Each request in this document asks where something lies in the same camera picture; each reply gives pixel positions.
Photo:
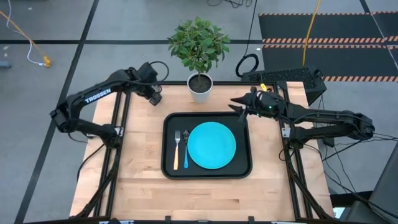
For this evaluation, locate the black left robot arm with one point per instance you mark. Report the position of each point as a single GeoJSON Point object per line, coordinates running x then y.
{"type": "Point", "coordinates": [96, 96]}

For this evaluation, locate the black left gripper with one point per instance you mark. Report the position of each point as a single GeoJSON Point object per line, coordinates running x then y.
{"type": "Point", "coordinates": [147, 77]}

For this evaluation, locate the dark translucent cup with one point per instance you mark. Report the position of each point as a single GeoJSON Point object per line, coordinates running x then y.
{"type": "Point", "coordinates": [156, 100]}

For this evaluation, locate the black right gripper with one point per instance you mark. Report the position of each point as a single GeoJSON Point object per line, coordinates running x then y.
{"type": "Point", "coordinates": [264, 103]}

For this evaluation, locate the green plant in white pot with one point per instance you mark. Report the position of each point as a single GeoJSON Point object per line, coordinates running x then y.
{"type": "Point", "coordinates": [199, 46]}

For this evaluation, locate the teal round plate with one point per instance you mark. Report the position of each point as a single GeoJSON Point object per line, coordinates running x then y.
{"type": "Point", "coordinates": [211, 145]}

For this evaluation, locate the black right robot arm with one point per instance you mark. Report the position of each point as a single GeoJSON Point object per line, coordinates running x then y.
{"type": "Point", "coordinates": [326, 119]}

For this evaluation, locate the grey floor object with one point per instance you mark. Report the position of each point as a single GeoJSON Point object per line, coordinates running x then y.
{"type": "Point", "coordinates": [3, 64]}

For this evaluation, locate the black plastic tray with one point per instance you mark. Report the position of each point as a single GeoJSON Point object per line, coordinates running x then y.
{"type": "Point", "coordinates": [174, 118]}

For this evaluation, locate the yellow tag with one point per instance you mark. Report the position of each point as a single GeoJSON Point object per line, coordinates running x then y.
{"type": "Point", "coordinates": [262, 87]}

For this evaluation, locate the black mat hazard-striped edge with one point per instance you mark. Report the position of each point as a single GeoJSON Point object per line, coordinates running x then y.
{"type": "Point", "coordinates": [311, 26]}
{"type": "Point", "coordinates": [342, 62]}

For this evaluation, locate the dark grey equipment case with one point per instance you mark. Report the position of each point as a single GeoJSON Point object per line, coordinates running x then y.
{"type": "Point", "coordinates": [385, 186]}

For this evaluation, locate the silver frame bracket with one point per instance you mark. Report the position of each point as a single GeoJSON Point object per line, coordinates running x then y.
{"type": "Point", "coordinates": [285, 132]}

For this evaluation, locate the black metal table frame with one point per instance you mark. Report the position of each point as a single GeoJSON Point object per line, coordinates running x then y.
{"type": "Point", "coordinates": [174, 83]}

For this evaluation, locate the white label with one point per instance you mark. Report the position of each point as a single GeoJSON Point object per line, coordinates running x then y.
{"type": "Point", "coordinates": [337, 212]}

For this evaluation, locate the black perforated box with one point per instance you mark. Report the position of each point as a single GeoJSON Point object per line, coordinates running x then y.
{"type": "Point", "coordinates": [286, 76]}

